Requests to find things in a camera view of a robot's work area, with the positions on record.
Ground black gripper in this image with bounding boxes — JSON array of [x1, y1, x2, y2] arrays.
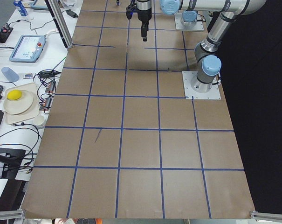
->
[[136, 0, 152, 42]]

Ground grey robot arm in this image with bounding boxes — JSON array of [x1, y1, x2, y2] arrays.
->
[[182, 10, 198, 23], [160, 0, 266, 93]]

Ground black power adapter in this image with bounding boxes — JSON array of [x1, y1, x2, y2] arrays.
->
[[66, 9, 78, 18]]

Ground brown paper table cover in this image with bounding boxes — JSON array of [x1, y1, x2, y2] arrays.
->
[[22, 0, 254, 218]]

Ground blue teach pendant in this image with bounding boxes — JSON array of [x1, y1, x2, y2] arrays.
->
[[9, 35, 46, 63]]

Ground white paper cup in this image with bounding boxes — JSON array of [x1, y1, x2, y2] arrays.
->
[[33, 115, 47, 128]]

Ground translucent blue cup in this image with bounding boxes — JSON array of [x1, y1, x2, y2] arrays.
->
[[1, 67, 20, 82]]

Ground cream tray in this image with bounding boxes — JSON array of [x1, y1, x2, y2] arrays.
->
[[3, 83, 39, 125]]

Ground yellow lemon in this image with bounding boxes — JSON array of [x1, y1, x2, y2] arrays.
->
[[7, 90, 22, 100]]

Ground cream plate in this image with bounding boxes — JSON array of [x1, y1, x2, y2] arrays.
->
[[3, 91, 34, 114]]

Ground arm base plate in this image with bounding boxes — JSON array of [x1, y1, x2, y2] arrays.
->
[[174, 13, 204, 32], [182, 71, 221, 100]]

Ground aluminium frame post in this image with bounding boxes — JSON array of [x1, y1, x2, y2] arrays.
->
[[45, 0, 73, 49]]

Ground black camera stand base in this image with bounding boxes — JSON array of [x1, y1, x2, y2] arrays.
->
[[0, 147, 26, 179]]

